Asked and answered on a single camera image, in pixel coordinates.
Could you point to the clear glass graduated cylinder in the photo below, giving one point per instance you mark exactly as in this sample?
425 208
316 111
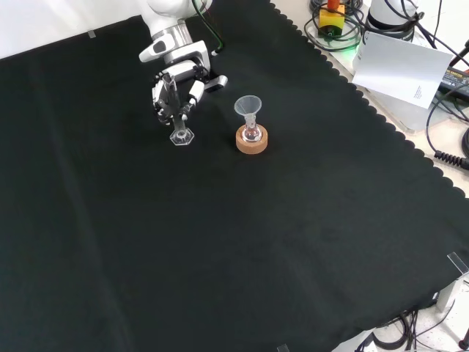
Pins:
181 137

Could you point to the clear cloth clip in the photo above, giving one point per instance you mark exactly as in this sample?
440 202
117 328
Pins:
458 262

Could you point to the yellow stop button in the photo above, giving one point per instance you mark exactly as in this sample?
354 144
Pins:
331 20

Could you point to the clear plastic funnel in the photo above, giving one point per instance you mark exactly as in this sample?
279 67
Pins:
247 105

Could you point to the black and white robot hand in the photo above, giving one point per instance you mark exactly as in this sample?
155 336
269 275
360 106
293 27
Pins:
163 100

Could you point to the grey metal bracket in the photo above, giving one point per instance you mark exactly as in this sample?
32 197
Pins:
452 293

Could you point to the white cylinder with black band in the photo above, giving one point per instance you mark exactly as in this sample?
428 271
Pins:
388 18

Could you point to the white paper board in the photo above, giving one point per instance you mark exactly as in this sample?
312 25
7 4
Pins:
399 69

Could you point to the round-bottom glass flask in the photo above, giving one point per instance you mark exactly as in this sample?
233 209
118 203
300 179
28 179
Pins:
251 133

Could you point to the black power adapter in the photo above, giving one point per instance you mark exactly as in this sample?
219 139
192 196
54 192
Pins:
456 80

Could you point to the black bench cloth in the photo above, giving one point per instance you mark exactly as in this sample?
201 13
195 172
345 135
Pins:
220 238

